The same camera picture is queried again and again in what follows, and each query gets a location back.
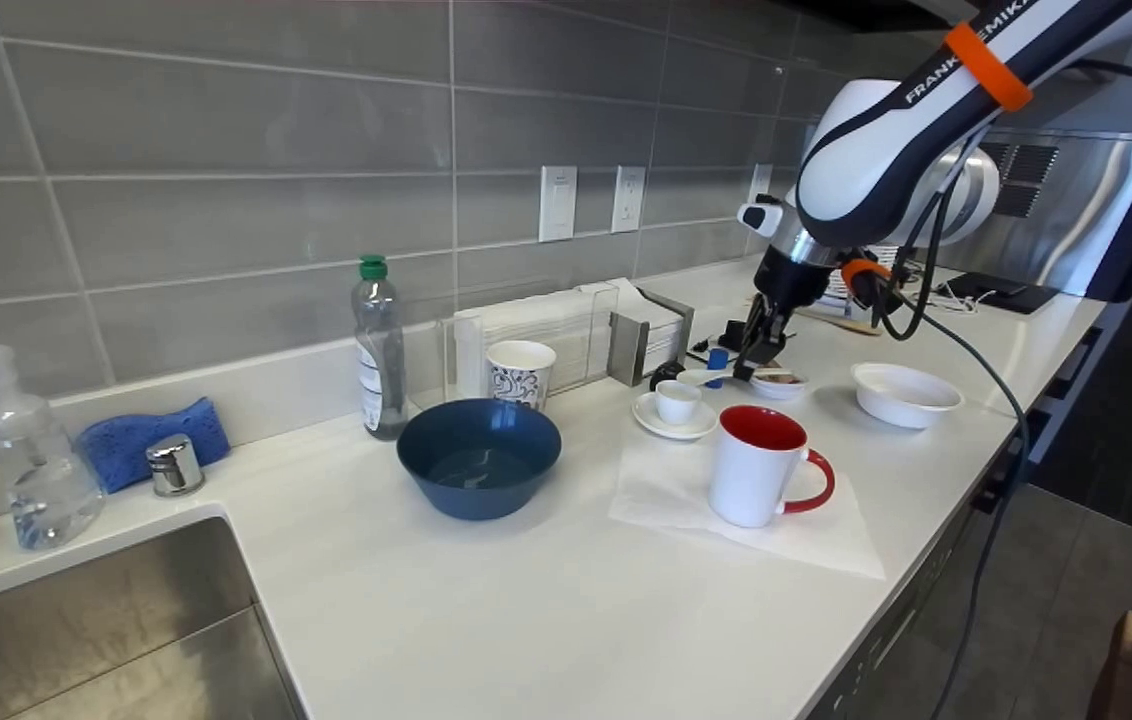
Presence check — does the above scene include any metal napkin holder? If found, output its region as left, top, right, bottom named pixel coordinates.
left=590, top=281, right=691, bottom=383

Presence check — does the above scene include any chrome sink knob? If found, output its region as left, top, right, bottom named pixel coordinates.
left=150, top=436, right=204, bottom=495

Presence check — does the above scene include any blue sponge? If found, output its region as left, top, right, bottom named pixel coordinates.
left=77, top=397, right=233, bottom=492

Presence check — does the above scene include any clear napkin box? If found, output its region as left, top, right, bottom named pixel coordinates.
left=450, top=294, right=592, bottom=397

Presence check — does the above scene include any white saucer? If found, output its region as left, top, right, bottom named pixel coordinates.
left=633, top=392, right=717, bottom=445

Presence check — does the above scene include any clear dish soap bottle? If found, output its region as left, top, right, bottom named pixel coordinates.
left=353, top=256, right=410, bottom=439

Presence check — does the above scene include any white light switch plate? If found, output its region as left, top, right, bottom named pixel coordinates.
left=542, top=164, right=575, bottom=242

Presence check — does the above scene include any small white snack dish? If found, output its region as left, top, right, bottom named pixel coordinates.
left=750, top=367, right=809, bottom=408

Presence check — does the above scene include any small white teacup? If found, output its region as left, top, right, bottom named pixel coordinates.
left=656, top=382, right=700, bottom=424

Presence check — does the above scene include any small blue cylinder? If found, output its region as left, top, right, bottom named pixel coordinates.
left=710, top=348, right=730, bottom=371

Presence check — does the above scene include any stainless steel sink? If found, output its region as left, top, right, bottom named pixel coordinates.
left=0, top=519, right=305, bottom=720

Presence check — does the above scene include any white outlet plate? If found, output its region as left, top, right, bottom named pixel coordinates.
left=614, top=164, right=645, bottom=232

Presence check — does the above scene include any clear pump soap dispenser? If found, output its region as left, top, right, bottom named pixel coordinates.
left=0, top=343, right=105, bottom=552

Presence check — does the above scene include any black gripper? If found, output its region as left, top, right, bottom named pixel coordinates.
left=722, top=248, right=828, bottom=376

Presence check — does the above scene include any red and white mug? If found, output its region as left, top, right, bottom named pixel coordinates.
left=710, top=404, right=835, bottom=530

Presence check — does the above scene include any patterned paper cup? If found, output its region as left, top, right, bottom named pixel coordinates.
left=485, top=341, right=556, bottom=408

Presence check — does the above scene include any blue bowl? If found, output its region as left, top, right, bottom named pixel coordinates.
left=395, top=402, right=563, bottom=519

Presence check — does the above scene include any small black cap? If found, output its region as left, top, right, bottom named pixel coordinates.
left=647, top=362, right=684, bottom=392

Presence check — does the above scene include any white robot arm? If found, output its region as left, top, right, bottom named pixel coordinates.
left=733, top=0, right=1132, bottom=382

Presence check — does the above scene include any large white bowl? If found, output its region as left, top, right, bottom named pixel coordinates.
left=851, top=363, right=966, bottom=432

